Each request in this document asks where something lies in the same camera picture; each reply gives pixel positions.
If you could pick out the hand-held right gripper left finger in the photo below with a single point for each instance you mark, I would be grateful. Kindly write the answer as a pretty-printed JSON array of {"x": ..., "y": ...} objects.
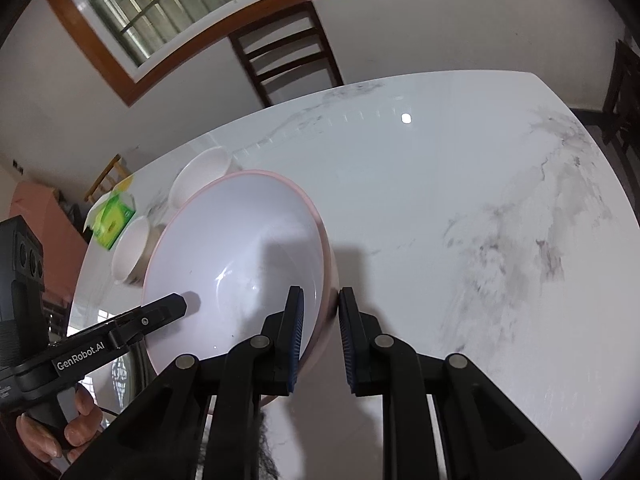
[{"x": 295, "y": 345}]

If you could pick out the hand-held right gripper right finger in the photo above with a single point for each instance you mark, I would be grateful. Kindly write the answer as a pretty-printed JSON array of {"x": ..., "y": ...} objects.
[{"x": 347, "y": 350}]

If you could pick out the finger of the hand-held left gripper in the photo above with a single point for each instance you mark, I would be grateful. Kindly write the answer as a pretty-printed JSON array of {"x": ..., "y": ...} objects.
[{"x": 155, "y": 315}]

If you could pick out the white bowl with dark lettering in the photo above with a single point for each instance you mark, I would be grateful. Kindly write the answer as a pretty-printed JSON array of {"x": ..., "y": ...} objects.
[{"x": 132, "y": 250}]

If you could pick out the pink bowl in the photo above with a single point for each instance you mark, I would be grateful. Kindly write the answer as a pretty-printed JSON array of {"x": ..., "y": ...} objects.
[{"x": 240, "y": 240}]

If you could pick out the white bowl with blue drawing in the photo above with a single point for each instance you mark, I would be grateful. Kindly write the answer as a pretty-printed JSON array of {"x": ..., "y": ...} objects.
[{"x": 200, "y": 180}]

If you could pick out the person's left hand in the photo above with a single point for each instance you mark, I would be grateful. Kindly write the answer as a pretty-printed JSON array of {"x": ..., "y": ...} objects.
[{"x": 85, "y": 420}]

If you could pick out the green tissue pack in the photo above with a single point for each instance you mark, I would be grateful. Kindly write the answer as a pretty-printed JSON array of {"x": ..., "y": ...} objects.
[{"x": 115, "y": 217}]

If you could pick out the pink cloth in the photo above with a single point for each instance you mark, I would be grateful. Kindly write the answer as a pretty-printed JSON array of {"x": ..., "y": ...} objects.
[{"x": 50, "y": 230}]

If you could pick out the light bamboo chair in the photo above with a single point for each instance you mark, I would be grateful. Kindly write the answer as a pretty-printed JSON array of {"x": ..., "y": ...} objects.
[{"x": 107, "y": 175}]

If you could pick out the wooden framed barred window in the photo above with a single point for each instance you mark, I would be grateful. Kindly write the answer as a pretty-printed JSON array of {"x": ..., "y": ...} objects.
[{"x": 106, "y": 60}]

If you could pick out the dark wooden chair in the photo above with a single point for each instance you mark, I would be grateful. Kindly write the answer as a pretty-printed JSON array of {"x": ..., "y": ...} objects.
[
  {"x": 272, "y": 22},
  {"x": 622, "y": 100}
]

